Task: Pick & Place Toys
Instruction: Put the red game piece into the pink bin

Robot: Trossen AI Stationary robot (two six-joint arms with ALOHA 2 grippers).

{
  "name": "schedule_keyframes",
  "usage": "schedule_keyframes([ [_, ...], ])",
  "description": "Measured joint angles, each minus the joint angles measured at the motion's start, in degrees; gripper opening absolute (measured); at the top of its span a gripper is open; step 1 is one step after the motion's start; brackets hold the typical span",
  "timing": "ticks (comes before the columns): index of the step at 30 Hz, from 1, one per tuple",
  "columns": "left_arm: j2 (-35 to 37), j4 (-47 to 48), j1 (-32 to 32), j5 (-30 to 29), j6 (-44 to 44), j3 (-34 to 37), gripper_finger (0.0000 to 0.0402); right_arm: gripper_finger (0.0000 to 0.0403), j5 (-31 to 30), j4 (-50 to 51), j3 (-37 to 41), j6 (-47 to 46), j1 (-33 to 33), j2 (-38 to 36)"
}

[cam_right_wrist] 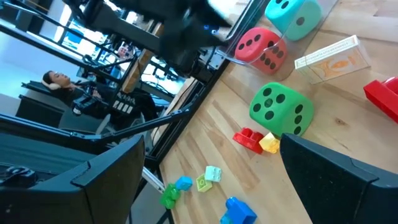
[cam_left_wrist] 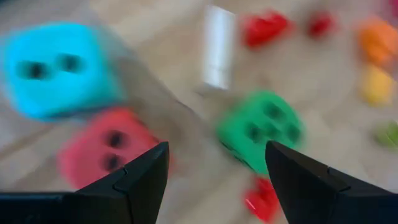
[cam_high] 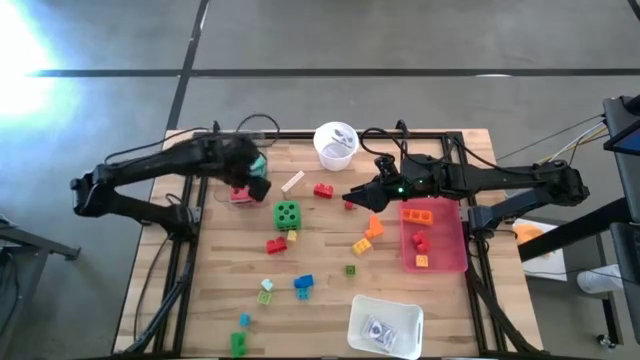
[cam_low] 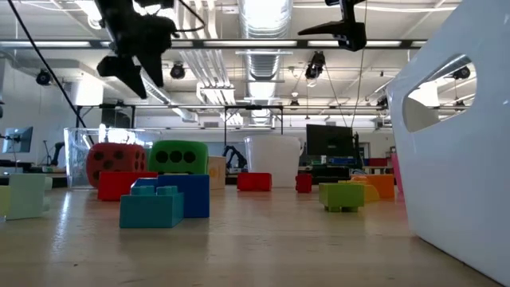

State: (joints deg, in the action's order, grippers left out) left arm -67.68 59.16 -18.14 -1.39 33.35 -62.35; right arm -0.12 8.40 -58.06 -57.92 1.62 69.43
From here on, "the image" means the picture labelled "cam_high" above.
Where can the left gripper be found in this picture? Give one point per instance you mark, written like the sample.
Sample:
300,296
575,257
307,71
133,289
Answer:
232,160

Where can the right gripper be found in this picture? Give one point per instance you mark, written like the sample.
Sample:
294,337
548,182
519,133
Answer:
417,180

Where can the orange toy brick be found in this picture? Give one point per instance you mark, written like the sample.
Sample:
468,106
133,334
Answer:
374,228

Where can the red foam die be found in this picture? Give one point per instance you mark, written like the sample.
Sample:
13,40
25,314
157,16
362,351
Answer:
240,195

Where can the tan wooden block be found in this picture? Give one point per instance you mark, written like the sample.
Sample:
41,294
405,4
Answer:
293,182

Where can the yellow toy brick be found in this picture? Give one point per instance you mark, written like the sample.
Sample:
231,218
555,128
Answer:
362,246

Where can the green foam die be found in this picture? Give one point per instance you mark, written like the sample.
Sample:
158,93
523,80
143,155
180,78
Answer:
287,215

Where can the small yellow brick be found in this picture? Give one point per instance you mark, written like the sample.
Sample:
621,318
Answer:
292,235

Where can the small orange-yellow square brick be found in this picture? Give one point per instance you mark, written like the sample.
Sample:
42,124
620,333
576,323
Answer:
422,261

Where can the pink plastic tray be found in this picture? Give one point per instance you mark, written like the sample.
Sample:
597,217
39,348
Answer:
445,240

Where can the mint toy brick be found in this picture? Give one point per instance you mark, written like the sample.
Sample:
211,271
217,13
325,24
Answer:
267,285

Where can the clear plastic card pack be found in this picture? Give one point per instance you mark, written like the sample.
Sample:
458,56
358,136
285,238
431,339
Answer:
380,331

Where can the green two-stud brick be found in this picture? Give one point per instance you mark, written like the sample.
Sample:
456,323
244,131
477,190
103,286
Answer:
238,344

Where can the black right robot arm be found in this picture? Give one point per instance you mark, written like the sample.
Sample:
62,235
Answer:
510,177

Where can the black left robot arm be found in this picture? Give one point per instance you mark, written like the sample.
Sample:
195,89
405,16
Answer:
150,162

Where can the small red cube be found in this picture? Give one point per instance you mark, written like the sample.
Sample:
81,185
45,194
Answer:
349,205

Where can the clear plastic container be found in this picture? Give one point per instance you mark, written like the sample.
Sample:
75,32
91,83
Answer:
225,192

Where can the translucent white plastic cup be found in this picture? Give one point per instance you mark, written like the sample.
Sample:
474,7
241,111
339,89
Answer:
336,147

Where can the small green square brick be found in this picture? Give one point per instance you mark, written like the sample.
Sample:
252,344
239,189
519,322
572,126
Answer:
350,270

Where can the blue toy brick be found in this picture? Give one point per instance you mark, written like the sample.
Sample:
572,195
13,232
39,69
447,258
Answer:
303,281

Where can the teal two-stud brick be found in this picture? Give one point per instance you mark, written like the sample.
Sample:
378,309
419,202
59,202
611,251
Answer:
303,293

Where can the white plastic bin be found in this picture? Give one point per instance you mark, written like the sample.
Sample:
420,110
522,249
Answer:
410,310

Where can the light green square brick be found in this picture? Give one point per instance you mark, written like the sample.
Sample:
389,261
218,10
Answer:
264,298

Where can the small teal brick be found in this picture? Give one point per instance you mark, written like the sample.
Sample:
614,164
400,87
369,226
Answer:
244,320

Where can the orange object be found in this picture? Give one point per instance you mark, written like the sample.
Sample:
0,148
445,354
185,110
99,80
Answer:
529,234

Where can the white side table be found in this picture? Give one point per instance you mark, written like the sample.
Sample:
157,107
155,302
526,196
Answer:
550,260

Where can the black side table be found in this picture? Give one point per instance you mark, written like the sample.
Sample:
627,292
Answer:
40,242

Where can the person's foot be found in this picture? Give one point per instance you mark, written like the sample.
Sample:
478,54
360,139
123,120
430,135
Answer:
600,282

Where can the dark monitor on stand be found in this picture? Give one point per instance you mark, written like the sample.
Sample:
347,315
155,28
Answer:
627,180

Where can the dark grey equipment case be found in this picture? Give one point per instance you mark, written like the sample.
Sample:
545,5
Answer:
627,260

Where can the caster wheel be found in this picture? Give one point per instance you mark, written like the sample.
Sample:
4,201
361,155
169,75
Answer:
606,341

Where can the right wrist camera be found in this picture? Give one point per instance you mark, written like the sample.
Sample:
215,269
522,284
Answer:
385,165

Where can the black aluminium table frame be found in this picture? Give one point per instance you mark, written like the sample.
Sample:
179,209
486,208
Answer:
425,135

